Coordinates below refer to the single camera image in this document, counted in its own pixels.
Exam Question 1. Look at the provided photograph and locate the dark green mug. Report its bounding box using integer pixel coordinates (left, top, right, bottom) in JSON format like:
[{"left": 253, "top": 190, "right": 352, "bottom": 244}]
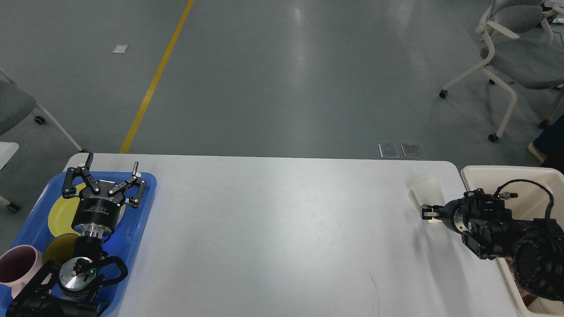
[{"left": 43, "top": 233, "right": 79, "bottom": 267}]

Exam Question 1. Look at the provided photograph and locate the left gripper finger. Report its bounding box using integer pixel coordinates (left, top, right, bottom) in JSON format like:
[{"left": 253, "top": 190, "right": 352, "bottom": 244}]
[
  {"left": 108, "top": 161, "right": 147, "bottom": 209},
  {"left": 62, "top": 153, "right": 101, "bottom": 199}
]

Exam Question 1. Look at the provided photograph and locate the grey office chair right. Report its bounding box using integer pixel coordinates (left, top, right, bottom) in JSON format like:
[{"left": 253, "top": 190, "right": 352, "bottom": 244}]
[{"left": 439, "top": 0, "right": 564, "bottom": 143}]

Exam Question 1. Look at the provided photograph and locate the white cup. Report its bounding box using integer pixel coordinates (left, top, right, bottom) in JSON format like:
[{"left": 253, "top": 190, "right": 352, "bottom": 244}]
[{"left": 409, "top": 176, "right": 445, "bottom": 224}]

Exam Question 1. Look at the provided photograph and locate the pink ribbed mug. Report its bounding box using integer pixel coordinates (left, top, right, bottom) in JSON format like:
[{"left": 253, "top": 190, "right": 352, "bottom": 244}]
[{"left": 0, "top": 244, "right": 44, "bottom": 299}]

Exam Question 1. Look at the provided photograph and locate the blue plastic tray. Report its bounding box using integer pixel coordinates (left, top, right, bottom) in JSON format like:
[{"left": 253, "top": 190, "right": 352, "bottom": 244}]
[{"left": 0, "top": 172, "right": 157, "bottom": 317}]

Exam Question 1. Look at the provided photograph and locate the right floor socket plate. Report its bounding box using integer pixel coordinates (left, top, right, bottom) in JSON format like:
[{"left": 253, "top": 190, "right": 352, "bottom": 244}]
[{"left": 401, "top": 143, "right": 423, "bottom": 159}]

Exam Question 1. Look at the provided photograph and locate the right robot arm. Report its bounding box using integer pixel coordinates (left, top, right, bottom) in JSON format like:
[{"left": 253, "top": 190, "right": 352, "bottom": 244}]
[{"left": 421, "top": 183, "right": 564, "bottom": 301}]

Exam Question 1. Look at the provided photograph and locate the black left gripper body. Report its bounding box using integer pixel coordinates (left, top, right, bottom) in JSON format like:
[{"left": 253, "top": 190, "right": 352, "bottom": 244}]
[{"left": 71, "top": 180, "right": 125, "bottom": 236}]

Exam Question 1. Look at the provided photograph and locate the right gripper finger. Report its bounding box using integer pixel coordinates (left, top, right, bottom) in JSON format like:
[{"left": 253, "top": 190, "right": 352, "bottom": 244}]
[{"left": 421, "top": 205, "right": 444, "bottom": 221}]

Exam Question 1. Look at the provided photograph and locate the yellow plastic plate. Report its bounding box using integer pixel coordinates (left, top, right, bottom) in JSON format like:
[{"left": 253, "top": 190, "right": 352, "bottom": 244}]
[{"left": 48, "top": 183, "right": 106, "bottom": 238}]

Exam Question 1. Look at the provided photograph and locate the left floor socket plate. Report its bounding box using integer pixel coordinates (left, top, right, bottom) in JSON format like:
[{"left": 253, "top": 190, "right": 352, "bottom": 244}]
[{"left": 378, "top": 143, "right": 401, "bottom": 159}]

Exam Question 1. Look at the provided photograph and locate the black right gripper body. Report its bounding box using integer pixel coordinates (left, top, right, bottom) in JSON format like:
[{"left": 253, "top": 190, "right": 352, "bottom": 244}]
[{"left": 441, "top": 199, "right": 465, "bottom": 232}]

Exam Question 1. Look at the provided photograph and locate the floor socket plate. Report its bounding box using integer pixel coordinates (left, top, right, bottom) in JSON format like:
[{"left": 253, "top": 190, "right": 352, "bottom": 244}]
[
  {"left": 378, "top": 143, "right": 401, "bottom": 159},
  {"left": 401, "top": 143, "right": 423, "bottom": 159}
]

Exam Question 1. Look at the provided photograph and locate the white side table corner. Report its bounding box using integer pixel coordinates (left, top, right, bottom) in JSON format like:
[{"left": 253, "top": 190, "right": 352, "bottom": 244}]
[{"left": 0, "top": 142, "right": 19, "bottom": 170}]

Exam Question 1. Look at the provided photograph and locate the beige plastic bin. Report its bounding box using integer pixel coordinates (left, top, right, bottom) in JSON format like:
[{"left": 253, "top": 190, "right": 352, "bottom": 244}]
[{"left": 461, "top": 165, "right": 564, "bottom": 317}]

